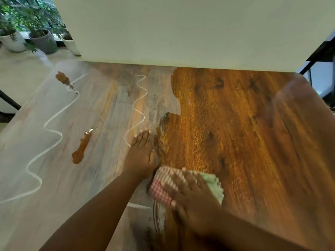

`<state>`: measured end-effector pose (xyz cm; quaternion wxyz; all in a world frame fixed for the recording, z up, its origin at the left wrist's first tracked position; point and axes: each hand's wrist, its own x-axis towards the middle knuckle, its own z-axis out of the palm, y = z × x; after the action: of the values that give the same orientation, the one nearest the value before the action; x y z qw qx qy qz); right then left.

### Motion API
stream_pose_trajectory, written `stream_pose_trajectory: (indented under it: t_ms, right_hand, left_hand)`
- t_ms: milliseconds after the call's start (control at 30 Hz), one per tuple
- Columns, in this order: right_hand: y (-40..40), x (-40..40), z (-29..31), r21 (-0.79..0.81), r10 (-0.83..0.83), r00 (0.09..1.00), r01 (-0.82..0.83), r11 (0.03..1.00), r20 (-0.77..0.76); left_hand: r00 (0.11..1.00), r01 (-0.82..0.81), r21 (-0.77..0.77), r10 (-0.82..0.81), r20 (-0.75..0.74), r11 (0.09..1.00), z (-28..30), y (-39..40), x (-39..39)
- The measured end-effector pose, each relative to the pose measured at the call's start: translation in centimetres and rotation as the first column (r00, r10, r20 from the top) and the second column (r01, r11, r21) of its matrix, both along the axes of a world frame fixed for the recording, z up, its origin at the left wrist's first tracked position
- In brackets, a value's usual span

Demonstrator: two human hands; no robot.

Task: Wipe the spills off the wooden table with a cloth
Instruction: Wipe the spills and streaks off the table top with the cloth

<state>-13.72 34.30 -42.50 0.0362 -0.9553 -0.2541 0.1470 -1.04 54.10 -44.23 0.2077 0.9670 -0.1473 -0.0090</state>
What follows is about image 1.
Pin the plant in white pot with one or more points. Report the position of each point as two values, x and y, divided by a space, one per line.
14 43
72 45

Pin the person's left hand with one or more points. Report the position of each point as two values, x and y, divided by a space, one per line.
141 156

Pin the red checked cleaning cloth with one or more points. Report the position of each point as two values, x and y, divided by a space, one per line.
158 190

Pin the black window grille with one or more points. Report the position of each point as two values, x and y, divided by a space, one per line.
322 52

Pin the plant in grey pot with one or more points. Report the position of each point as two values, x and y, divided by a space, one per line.
45 43

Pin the wooden table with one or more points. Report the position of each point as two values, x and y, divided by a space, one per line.
235 128

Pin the person's right hand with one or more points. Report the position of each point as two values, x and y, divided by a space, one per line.
196 209

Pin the person's right forearm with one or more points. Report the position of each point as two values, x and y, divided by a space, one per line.
248 237

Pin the person's left forearm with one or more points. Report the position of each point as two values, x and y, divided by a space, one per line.
91 219

